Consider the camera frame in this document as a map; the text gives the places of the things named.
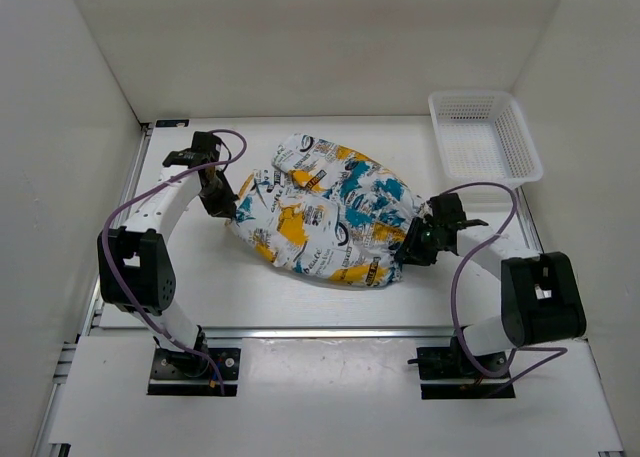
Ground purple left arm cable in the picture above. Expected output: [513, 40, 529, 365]
[101, 128, 248, 396]

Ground white perforated plastic basket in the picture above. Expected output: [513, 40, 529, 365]
[428, 90, 543, 189]

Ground white printed patterned shorts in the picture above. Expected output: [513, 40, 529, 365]
[229, 134, 429, 288]

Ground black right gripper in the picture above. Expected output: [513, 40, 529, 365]
[394, 216, 442, 266]

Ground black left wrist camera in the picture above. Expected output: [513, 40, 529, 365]
[162, 131, 225, 168]

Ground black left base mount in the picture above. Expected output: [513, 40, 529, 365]
[147, 347, 241, 397]

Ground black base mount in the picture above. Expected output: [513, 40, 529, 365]
[147, 347, 241, 397]
[407, 347, 516, 401]

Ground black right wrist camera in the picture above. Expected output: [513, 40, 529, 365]
[428, 193, 488, 237]

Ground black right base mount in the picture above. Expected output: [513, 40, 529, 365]
[407, 347, 516, 401]

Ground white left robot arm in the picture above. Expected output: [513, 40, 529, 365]
[98, 167, 237, 377]

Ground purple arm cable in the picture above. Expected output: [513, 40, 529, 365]
[101, 128, 248, 396]
[437, 182, 569, 401]

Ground black label sticker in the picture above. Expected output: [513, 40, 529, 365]
[155, 119, 190, 128]

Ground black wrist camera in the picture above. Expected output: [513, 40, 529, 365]
[428, 193, 488, 237]
[162, 131, 225, 168]

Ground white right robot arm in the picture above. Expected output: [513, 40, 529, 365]
[396, 217, 586, 377]

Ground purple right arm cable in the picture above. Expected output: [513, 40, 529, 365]
[437, 182, 569, 401]

